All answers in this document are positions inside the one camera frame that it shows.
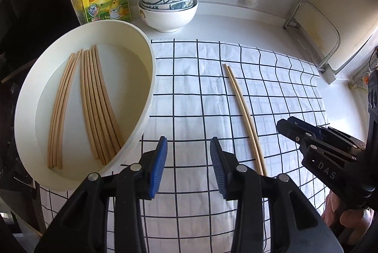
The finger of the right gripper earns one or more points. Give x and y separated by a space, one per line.
295 134
307 124

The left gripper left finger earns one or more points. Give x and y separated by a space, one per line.
80 225

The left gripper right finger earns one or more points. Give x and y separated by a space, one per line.
295 225

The wooden chopstick eight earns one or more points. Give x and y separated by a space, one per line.
248 116

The wooden chopstick seven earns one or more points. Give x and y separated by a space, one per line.
242 114

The wooden chopstick six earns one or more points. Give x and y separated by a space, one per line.
108 134

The wooden chopstick five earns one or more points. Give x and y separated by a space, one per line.
63 110

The wooden chopstick four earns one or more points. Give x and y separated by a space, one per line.
56 128

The wooden chopstick three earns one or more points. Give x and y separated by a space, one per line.
91 110

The wooden chopstick eleven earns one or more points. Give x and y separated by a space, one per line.
85 107

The wooden chopstick one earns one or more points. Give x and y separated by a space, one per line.
54 119

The wooden chopstick ten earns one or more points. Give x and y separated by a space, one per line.
96 108

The person right hand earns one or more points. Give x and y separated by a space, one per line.
359 220

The metal rack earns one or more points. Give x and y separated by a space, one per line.
314 32

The white black grid cloth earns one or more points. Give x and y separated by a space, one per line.
193 101

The white cutting board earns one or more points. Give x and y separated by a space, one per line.
356 21

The white round tray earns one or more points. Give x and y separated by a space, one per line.
129 70

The large white bowl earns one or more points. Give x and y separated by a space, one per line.
167 21

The lower blue patterned bowl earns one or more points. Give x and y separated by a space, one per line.
175 5

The wall power outlet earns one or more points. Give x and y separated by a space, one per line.
360 80

